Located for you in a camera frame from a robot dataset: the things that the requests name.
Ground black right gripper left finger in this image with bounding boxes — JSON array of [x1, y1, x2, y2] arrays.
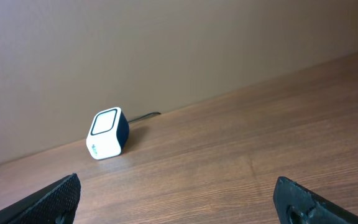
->
[[0, 173, 81, 224]]

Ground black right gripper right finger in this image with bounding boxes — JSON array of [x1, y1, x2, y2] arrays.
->
[[273, 176, 358, 224]]

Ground black scanner cable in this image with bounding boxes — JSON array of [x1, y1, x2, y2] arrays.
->
[[127, 111, 162, 124]]

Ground white barcode scanner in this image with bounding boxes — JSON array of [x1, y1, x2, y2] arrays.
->
[[86, 107, 129, 160]]

